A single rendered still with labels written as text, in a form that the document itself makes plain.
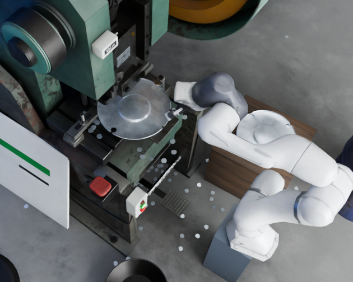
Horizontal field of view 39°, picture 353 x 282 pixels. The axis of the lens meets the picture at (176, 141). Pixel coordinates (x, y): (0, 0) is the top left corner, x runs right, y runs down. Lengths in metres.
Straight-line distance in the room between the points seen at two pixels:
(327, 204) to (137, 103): 0.85
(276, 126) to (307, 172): 1.02
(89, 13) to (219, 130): 0.49
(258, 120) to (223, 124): 1.00
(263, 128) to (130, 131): 0.79
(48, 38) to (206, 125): 0.51
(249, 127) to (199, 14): 0.76
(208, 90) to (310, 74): 1.79
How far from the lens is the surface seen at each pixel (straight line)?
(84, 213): 2.57
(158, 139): 1.88
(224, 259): 2.26
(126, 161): 1.99
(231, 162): 2.38
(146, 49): 1.78
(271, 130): 2.44
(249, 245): 2.05
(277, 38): 3.33
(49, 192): 2.42
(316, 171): 1.46
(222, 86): 1.46
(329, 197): 1.51
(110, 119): 1.93
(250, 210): 1.73
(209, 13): 1.85
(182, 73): 3.04
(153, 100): 1.97
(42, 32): 1.37
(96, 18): 1.39
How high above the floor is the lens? 2.42
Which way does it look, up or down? 61 degrees down
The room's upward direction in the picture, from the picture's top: 7 degrees clockwise
